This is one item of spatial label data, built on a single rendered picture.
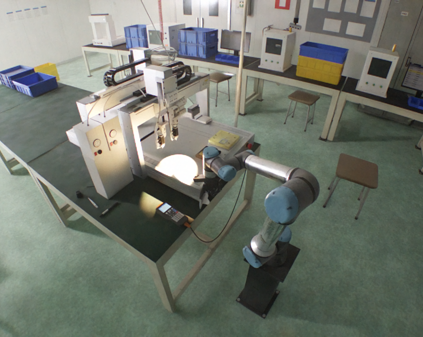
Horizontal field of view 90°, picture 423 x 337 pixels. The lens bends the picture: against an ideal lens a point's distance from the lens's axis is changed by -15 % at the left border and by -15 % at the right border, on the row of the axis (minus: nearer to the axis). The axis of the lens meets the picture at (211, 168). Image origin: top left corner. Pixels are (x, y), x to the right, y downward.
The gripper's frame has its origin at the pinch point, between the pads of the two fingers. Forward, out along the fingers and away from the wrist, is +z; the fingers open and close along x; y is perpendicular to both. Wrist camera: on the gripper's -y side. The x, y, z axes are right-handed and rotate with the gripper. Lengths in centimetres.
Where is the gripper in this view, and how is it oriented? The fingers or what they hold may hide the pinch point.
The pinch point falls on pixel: (208, 200)
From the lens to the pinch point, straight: 142.4
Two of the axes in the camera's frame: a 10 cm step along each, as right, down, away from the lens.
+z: 0.0, 7.8, 6.3
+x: 5.9, -5.1, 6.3
